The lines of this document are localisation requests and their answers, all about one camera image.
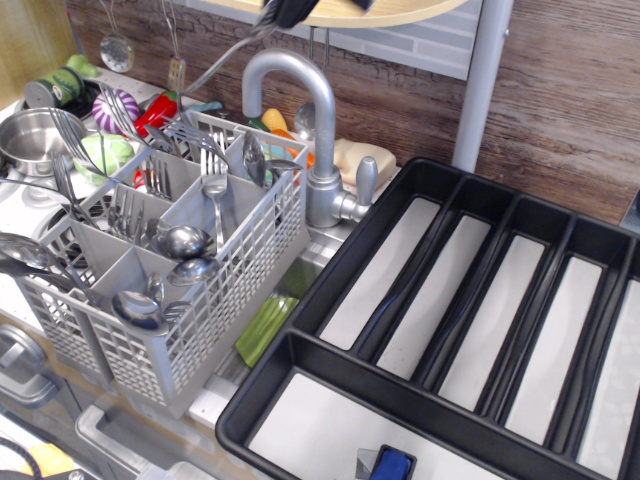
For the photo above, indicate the silver toy faucet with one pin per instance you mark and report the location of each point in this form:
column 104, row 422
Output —
column 327, row 202

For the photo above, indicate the yellow toy corn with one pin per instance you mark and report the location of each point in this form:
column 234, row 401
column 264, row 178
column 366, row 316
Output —
column 273, row 119

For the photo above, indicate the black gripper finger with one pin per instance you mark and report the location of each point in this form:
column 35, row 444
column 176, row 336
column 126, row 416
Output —
column 292, row 12
column 365, row 5

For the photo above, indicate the grey metal post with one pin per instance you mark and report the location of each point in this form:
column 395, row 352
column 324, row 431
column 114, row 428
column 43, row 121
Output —
column 492, row 32

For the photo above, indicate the large steel spoon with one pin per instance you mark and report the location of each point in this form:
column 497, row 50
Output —
column 182, row 242

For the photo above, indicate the yellow object bottom left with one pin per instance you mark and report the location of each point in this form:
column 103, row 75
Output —
column 51, row 459

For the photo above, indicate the wooden round shelf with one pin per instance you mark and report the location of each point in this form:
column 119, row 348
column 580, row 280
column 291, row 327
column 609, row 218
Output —
column 382, row 13

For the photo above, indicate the blue object at bottom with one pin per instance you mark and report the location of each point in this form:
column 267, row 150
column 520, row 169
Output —
column 392, row 464

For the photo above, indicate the hanging small grater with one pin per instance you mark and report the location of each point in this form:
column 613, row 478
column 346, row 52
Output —
column 177, row 63

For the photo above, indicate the large spoon at left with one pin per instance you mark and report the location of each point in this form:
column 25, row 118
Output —
column 22, row 256

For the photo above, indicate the steel spoon lower front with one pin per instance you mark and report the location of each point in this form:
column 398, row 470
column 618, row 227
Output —
column 138, row 310

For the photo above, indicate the grey plastic cutlery basket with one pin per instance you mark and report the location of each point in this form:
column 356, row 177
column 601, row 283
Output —
column 264, row 230

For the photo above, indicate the steel fork in basket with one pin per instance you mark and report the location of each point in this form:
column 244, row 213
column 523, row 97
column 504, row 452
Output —
column 214, row 180

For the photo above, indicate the hanging slotted skimmer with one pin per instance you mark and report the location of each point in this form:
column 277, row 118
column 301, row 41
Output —
column 116, row 50

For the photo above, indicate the black plastic cutlery tray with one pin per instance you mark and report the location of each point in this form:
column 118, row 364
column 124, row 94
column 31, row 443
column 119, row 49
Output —
column 482, row 332

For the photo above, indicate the steel cooking pot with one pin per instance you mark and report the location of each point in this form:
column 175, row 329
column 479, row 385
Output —
column 27, row 138

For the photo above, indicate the green toy can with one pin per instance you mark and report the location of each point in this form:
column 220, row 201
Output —
column 55, row 89

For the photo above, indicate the green toy vegetable in sink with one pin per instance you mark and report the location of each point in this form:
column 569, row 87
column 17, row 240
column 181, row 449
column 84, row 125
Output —
column 263, row 327

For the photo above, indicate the steel spoon remaining in basket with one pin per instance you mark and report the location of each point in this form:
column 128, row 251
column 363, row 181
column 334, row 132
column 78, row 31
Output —
column 254, row 159

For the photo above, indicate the red toy pepper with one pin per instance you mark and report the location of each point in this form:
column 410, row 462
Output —
column 163, row 108

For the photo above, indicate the green toy cabbage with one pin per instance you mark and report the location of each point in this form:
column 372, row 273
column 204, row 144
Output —
column 109, row 152

